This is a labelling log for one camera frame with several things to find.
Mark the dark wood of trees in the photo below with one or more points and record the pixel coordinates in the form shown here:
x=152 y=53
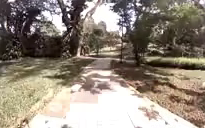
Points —
x=23 y=40

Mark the sunlit grass lawn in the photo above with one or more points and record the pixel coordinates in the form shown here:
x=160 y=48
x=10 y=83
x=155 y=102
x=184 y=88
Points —
x=16 y=86

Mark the group of leafy trees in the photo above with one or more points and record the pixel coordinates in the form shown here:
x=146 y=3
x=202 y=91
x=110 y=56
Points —
x=146 y=33

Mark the large forked tree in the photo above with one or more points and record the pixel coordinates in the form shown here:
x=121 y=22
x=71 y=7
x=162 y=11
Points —
x=73 y=36

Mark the reddish stone slab path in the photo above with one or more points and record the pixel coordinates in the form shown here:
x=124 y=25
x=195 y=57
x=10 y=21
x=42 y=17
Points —
x=100 y=106

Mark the low green hedge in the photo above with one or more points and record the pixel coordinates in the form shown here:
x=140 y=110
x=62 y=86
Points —
x=190 y=62

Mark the robot's own part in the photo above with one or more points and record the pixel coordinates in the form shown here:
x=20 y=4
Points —
x=66 y=126
x=138 y=127

